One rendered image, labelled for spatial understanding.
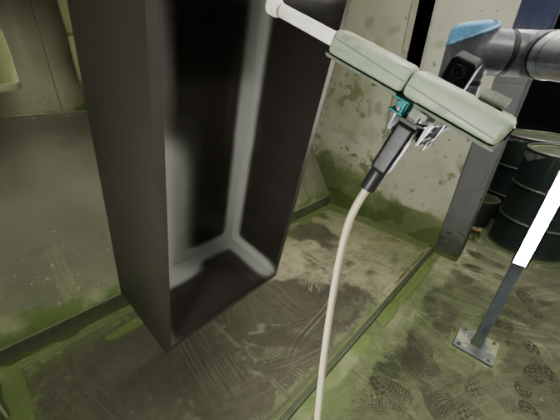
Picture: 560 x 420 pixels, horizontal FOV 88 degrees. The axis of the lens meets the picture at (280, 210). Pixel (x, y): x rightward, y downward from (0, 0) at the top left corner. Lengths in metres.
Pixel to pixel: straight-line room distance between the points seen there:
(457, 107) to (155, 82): 0.50
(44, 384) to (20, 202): 0.90
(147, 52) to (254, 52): 0.69
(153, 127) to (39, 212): 1.43
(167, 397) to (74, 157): 1.40
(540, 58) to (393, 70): 0.34
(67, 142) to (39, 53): 0.46
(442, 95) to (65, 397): 1.79
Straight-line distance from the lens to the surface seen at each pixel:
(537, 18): 2.47
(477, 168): 2.54
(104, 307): 2.01
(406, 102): 0.51
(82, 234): 1.99
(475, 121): 0.49
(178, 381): 1.68
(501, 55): 0.81
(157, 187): 0.71
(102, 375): 1.81
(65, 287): 1.97
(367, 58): 0.54
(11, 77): 1.83
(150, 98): 0.62
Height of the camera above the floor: 1.43
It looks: 27 degrees down
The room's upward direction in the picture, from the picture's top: 3 degrees clockwise
